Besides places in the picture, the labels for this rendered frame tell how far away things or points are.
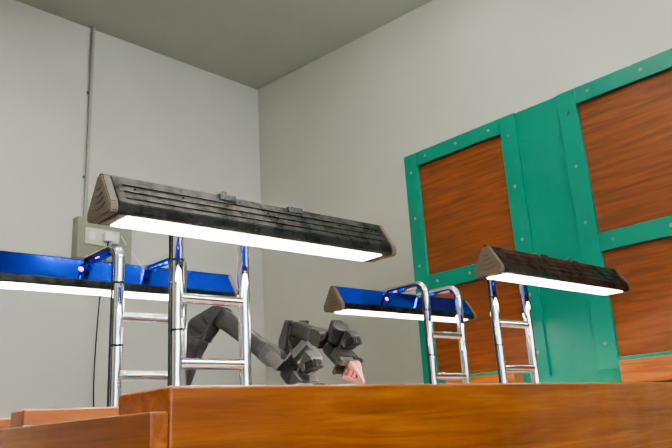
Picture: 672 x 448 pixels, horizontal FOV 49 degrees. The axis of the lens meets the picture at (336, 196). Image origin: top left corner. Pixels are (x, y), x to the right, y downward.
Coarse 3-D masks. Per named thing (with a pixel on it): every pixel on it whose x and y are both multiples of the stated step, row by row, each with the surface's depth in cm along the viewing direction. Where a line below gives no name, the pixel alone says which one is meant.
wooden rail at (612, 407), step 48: (336, 384) 94; (384, 384) 100; (432, 384) 106; (480, 384) 113; (528, 384) 121; (576, 384) 130; (624, 384) 141; (192, 432) 79; (240, 432) 83; (288, 432) 87; (336, 432) 92; (384, 432) 97; (432, 432) 103; (480, 432) 110; (528, 432) 117; (576, 432) 126; (624, 432) 136
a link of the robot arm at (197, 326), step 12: (204, 312) 225; (216, 312) 225; (228, 312) 226; (192, 324) 225; (204, 324) 224; (216, 324) 225; (228, 324) 224; (252, 336) 222; (252, 348) 221; (264, 348) 219; (276, 348) 219; (264, 360) 218
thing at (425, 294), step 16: (400, 288) 226; (416, 288) 223; (448, 288) 232; (432, 336) 216; (448, 336) 221; (464, 336) 226; (432, 352) 214; (464, 352) 224; (432, 368) 213; (464, 368) 223
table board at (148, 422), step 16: (112, 416) 83; (128, 416) 80; (144, 416) 77; (160, 416) 77; (0, 432) 107; (16, 432) 103; (32, 432) 99; (48, 432) 95; (64, 432) 91; (80, 432) 88; (96, 432) 85; (112, 432) 82; (128, 432) 79; (144, 432) 77; (160, 432) 77
